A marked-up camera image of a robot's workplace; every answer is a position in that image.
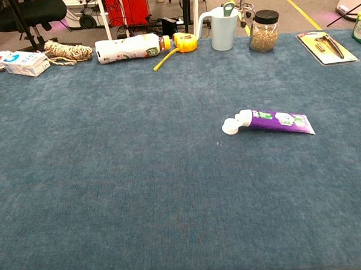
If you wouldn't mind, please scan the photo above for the purple toothpaste tube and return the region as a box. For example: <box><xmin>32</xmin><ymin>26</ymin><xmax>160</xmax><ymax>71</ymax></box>
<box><xmin>221</xmin><ymin>106</ymin><xmax>316</xmax><ymax>140</ymax></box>

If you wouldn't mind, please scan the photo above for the white bottle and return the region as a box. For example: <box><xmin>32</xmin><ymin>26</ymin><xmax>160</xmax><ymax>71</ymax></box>
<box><xmin>94</xmin><ymin>32</ymin><xmax>172</xmax><ymax>65</ymax></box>

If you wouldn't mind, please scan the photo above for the blue felt table mat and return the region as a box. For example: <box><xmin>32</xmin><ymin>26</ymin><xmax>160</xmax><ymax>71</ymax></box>
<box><xmin>0</xmin><ymin>28</ymin><xmax>361</xmax><ymax>270</ymax></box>

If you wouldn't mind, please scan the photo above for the yellow tape measure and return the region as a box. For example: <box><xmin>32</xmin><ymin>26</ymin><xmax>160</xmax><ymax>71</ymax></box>
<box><xmin>151</xmin><ymin>31</ymin><xmax>200</xmax><ymax>72</ymax></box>

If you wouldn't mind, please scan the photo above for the small black box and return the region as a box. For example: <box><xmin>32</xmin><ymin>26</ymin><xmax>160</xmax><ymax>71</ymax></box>
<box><xmin>160</xmin><ymin>16</ymin><xmax>179</xmax><ymax>37</ymax></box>

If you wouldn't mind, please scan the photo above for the light blue plastic pitcher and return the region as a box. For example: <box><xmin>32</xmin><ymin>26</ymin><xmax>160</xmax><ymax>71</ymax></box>
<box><xmin>194</xmin><ymin>5</ymin><xmax>241</xmax><ymax>53</ymax></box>

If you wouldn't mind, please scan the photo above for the glass grain jar black lid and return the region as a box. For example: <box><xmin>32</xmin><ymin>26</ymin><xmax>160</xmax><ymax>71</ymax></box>
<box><xmin>247</xmin><ymin>9</ymin><xmax>282</xmax><ymax>53</ymax></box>

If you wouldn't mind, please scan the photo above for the green bottle opener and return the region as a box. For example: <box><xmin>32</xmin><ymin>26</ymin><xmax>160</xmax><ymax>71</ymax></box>
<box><xmin>222</xmin><ymin>1</ymin><xmax>236</xmax><ymax>18</ymax></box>

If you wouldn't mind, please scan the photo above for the red cabinet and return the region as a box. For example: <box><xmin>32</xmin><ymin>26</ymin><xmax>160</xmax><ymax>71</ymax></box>
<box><xmin>103</xmin><ymin>0</ymin><xmax>152</xmax><ymax>28</ymax></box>

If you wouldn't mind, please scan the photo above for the yellow razor blister pack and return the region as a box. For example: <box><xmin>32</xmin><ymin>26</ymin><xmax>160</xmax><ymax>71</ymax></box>
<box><xmin>296</xmin><ymin>30</ymin><xmax>360</xmax><ymax>66</ymax></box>

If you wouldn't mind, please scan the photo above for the white blue tissue pack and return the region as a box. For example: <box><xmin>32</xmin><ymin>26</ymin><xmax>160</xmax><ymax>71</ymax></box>
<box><xmin>2</xmin><ymin>50</ymin><xmax>51</xmax><ymax>79</ymax></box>

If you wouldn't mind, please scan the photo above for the black office chair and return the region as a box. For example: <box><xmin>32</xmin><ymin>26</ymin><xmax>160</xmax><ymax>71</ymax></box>
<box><xmin>0</xmin><ymin>0</ymin><xmax>74</xmax><ymax>54</ymax></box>

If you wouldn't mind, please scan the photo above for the black slanted light stand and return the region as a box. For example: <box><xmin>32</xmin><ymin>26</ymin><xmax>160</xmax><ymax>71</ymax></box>
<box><xmin>7</xmin><ymin>0</ymin><xmax>41</xmax><ymax>54</ymax></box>

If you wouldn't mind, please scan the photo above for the beige twine rope bundle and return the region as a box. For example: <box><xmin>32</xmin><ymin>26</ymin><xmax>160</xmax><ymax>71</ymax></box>
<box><xmin>43</xmin><ymin>37</ymin><xmax>95</xmax><ymax>68</ymax></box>

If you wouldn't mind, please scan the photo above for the white metal frame leg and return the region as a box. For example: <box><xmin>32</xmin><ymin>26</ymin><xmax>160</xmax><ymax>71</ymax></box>
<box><xmin>96</xmin><ymin>0</ymin><xmax>113</xmax><ymax>40</ymax></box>

